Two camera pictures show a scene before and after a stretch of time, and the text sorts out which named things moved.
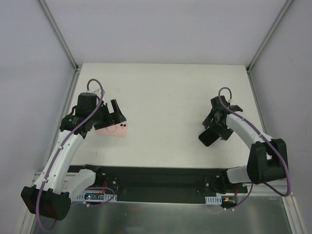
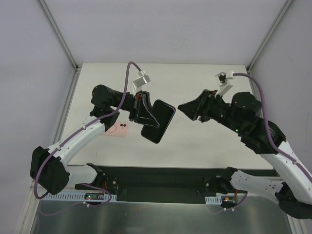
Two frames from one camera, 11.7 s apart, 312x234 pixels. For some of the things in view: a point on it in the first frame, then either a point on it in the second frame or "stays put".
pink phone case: (119, 130) stays put
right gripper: (217, 127) → (205, 105)
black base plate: (156, 184) stays put
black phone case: (208, 136) → (163, 113)
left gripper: (107, 117) → (139, 107)
